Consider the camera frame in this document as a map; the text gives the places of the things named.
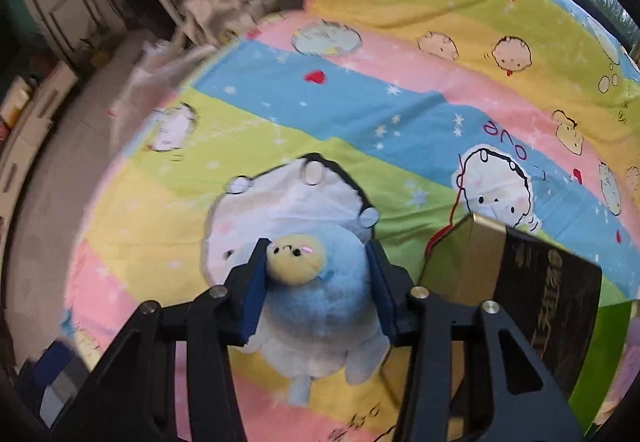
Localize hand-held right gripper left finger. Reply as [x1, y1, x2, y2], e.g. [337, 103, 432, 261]
[50, 237, 273, 442]

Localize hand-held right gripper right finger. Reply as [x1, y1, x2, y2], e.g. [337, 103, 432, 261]
[366, 242, 586, 442]

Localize blue plush toy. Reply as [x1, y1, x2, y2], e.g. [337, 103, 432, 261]
[247, 225, 391, 408]

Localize green cardboard box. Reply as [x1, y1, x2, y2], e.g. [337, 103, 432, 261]
[567, 299, 633, 428]

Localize black gold box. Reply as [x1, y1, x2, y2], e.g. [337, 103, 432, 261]
[417, 213, 603, 398]

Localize cartoon printed blanket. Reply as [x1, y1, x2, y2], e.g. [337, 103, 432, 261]
[60, 0, 640, 442]

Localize blue grey box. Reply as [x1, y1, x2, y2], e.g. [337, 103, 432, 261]
[20, 339, 101, 428]

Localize cardboard boxes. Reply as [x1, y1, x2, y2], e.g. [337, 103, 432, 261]
[0, 60, 81, 223]

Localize white cabinet door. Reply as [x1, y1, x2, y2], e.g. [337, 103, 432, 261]
[20, 0, 126, 68]

